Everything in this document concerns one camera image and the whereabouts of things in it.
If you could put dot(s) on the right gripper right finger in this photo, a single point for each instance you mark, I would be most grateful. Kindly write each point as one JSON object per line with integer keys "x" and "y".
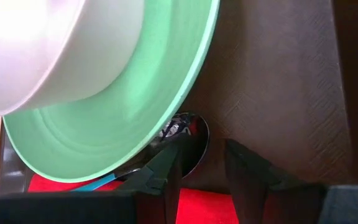
{"x": 247, "y": 180}

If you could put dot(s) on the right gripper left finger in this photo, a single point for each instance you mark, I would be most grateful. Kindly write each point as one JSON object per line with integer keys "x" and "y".
{"x": 162, "y": 177}

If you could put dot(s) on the red cloth napkin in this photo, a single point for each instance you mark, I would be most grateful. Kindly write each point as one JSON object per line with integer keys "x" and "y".
{"x": 204, "y": 207}

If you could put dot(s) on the green plate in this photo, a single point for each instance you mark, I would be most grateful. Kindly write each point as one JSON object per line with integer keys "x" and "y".
{"x": 110, "y": 124}

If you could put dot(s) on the white ceramic bowl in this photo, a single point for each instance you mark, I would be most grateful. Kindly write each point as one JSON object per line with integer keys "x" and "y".
{"x": 57, "y": 56}

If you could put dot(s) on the dark brown serving tray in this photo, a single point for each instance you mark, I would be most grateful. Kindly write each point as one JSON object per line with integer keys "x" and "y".
{"x": 275, "y": 93}

